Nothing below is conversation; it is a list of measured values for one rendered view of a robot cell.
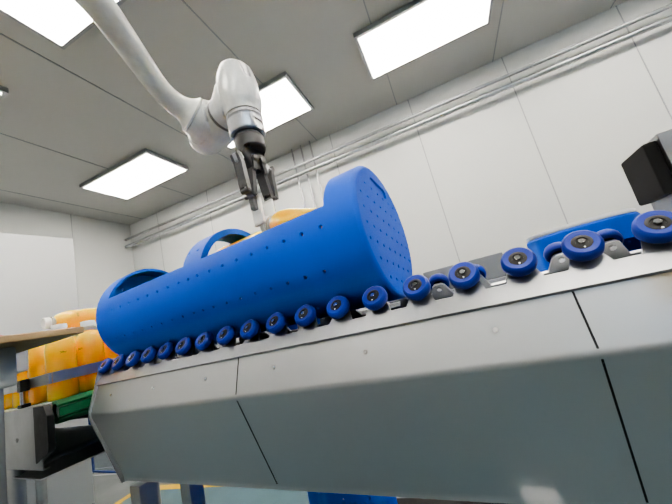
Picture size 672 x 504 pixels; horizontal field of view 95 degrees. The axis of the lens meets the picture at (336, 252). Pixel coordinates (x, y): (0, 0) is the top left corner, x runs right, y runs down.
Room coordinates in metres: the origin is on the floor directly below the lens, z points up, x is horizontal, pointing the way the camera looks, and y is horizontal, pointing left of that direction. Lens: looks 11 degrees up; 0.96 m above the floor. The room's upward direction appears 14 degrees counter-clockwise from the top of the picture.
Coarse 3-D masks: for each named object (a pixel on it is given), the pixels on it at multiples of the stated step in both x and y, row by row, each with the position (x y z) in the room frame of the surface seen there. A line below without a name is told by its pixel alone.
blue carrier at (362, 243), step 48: (336, 192) 0.53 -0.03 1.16; (384, 192) 0.67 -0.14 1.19; (288, 240) 0.56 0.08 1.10; (336, 240) 0.52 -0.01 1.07; (384, 240) 0.58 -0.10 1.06; (144, 288) 0.78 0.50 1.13; (192, 288) 0.69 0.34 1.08; (240, 288) 0.63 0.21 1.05; (288, 288) 0.60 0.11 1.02; (336, 288) 0.57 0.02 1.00; (384, 288) 0.56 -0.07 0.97; (144, 336) 0.82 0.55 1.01; (192, 336) 0.78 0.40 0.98; (240, 336) 0.79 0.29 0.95
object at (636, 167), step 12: (648, 144) 0.41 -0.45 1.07; (660, 144) 0.40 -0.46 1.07; (636, 156) 0.43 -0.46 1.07; (648, 156) 0.41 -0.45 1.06; (660, 156) 0.40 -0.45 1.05; (624, 168) 0.48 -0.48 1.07; (636, 168) 0.45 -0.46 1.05; (648, 168) 0.42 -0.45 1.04; (660, 168) 0.41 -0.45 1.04; (636, 180) 0.46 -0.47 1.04; (648, 180) 0.43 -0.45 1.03; (660, 180) 0.41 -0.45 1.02; (636, 192) 0.48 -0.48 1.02; (648, 192) 0.44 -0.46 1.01; (660, 192) 0.42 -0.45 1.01; (660, 204) 0.46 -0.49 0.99
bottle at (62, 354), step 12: (48, 348) 0.91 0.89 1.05; (60, 348) 0.92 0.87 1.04; (72, 348) 0.95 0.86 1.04; (48, 360) 0.91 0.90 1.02; (60, 360) 0.92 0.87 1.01; (72, 360) 0.94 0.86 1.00; (48, 372) 0.91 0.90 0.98; (48, 384) 0.91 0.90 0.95; (60, 384) 0.92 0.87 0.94; (72, 384) 0.94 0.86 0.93; (48, 396) 0.91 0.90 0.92; (60, 396) 0.91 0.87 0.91
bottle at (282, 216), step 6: (282, 210) 0.65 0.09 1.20; (288, 210) 0.64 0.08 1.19; (294, 210) 0.63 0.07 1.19; (300, 210) 0.63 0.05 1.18; (306, 210) 0.62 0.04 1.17; (270, 216) 0.68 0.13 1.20; (276, 216) 0.65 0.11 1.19; (282, 216) 0.64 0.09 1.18; (288, 216) 0.63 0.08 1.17; (294, 216) 0.62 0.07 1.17; (270, 222) 0.66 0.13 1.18; (276, 222) 0.64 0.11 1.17; (282, 222) 0.64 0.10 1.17; (270, 228) 0.67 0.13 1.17
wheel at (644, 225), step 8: (640, 216) 0.38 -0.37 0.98; (648, 216) 0.38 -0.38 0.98; (656, 216) 0.37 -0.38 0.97; (664, 216) 0.37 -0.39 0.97; (632, 224) 0.38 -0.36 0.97; (640, 224) 0.38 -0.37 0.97; (648, 224) 0.37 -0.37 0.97; (656, 224) 0.37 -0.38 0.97; (664, 224) 0.37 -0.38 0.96; (632, 232) 0.39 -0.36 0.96; (640, 232) 0.37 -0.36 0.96; (648, 232) 0.37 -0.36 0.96; (656, 232) 0.36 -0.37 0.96; (664, 232) 0.36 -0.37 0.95; (640, 240) 0.38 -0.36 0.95; (648, 240) 0.37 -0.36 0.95; (656, 240) 0.37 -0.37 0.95; (664, 240) 0.36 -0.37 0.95
